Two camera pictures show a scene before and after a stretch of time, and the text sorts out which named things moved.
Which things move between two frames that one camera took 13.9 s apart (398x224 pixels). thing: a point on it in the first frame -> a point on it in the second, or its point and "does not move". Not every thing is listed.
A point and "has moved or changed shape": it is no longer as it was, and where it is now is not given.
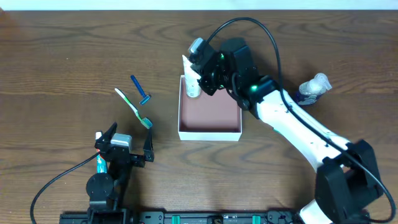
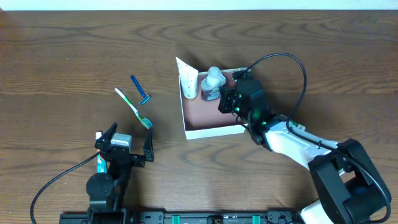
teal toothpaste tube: x=101 y=162 does not move
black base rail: x=182 y=216 does not move
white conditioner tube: x=192 y=86 has moved or changed shape
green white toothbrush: x=145 y=121 does not move
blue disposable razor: x=147 y=97 does not move
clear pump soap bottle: x=310 y=90 has moved or changed shape
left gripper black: x=130 y=157 does not move
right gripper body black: x=206 y=78 -> x=226 y=101
